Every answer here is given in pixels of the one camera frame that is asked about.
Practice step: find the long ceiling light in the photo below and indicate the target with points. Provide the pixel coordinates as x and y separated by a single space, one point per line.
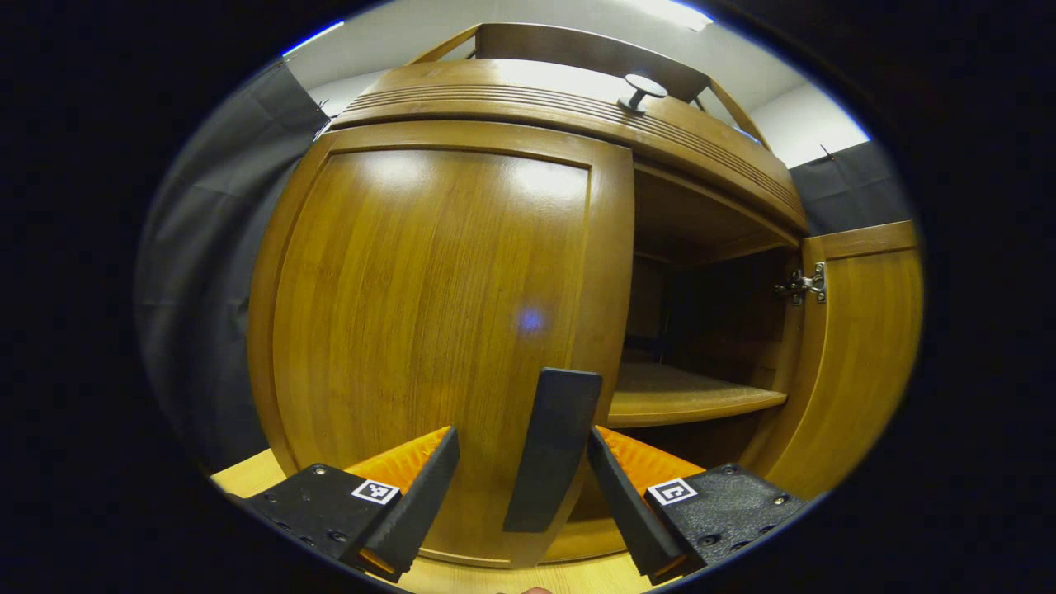
313 37

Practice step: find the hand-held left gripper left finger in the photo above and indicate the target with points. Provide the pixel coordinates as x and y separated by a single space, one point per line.
421 503

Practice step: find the wooden ribbed drawer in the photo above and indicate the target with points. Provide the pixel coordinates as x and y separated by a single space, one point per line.
511 91

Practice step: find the wooden inner shelf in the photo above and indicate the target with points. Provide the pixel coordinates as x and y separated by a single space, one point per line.
685 396

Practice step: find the wooden double-door shoe cabinet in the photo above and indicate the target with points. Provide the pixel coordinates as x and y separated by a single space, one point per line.
701 214

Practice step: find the metal door hinge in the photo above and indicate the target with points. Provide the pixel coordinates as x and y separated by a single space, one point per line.
804 285

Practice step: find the black round drawer knob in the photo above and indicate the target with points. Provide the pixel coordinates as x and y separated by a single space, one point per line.
642 89

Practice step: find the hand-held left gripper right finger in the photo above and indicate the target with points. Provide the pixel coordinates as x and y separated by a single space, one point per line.
627 511

